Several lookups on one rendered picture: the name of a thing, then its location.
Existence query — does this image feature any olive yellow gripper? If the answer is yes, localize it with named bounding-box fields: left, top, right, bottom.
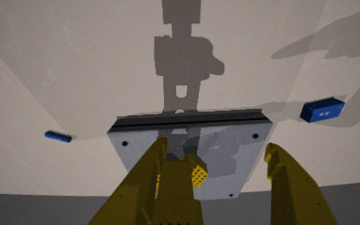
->
left=87, top=137, right=338, bottom=225

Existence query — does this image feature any blue battery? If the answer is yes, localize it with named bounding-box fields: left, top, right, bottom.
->
left=43, top=131, right=72, bottom=143

